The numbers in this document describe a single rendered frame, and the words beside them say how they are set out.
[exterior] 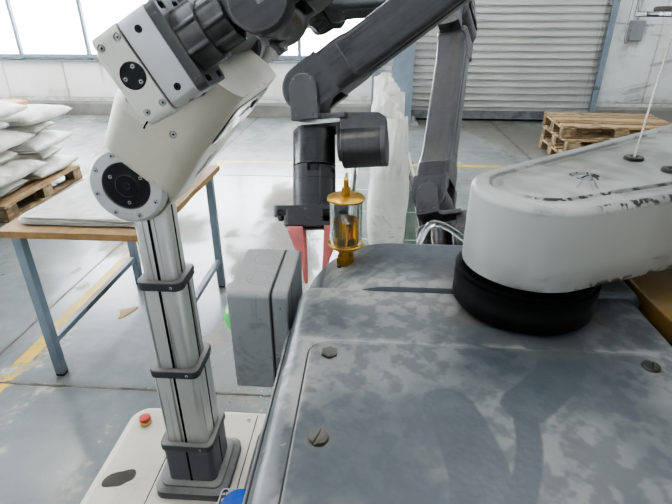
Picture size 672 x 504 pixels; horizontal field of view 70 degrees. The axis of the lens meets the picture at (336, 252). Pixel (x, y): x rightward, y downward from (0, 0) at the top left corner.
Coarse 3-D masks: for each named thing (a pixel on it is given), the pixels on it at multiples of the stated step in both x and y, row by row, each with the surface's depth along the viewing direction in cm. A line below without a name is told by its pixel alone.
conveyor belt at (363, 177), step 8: (360, 168) 390; (368, 168) 390; (360, 176) 371; (368, 176) 371; (360, 184) 353; (368, 184) 353; (360, 192) 338; (408, 200) 323; (408, 208) 310; (408, 216) 298; (416, 216) 298; (408, 224) 287; (416, 224) 287; (408, 232) 276; (408, 240) 267
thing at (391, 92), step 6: (390, 84) 316; (396, 84) 314; (384, 90) 307; (390, 90) 318; (396, 90) 314; (384, 96) 278; (390, 96) 275; (396, 96) 279; (402, 96) 288; (384, 102) 279; (396, 102) 280; (402, 102) 289; (402, 108) 290
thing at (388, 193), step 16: (384, 112) 250; (400, 112) 233; (400, 128) 213; (400, 144) 217; (400, 160) 220; (384, 176) 224; (400, 176) 222; (368, 192) 242; (384, 192) 227; (400, 192) 228; (368, 208) 240; (384, 208) 231; (400, 208) 232; (368, 224) 242; (384, 224) 235; (400, 224) 236; (368, 240) 247; (384, 240) 238; (400, 240) 240
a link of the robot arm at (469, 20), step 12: (336, 0) 107; (348, 0) 106; (360, 0) 104; (372, 0) 102; (384, 0) 100; (336, 12) 109; (348, 12) 107; (360, 12) 106; (468, 12) 88; (336, 24) 114; (468, 24) 90
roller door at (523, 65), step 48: (480, 0) 680; (528, 0) 676; (576, 0) 672; (432, 48) 712; (480, 48) 707; (528, 48) 703; (576, 48) 699; (480, 96) 737; (528, 96) 732; (576, 96) 727
